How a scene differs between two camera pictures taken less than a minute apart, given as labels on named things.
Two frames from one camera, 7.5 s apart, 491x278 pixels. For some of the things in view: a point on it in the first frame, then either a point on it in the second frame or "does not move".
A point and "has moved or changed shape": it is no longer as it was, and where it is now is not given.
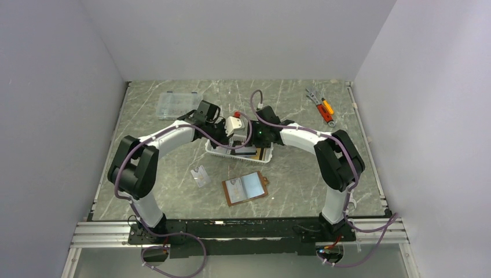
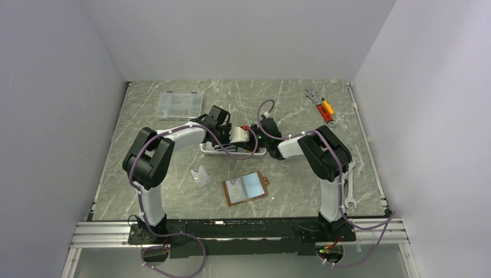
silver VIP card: [235, 190] does not move
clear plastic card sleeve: [201, 176] does not move
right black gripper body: [259, 137] to [261, 141]
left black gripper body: [218, 131] does not move
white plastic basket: [268, 155] has moved or changed shape
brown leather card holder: [245, 187] does not move
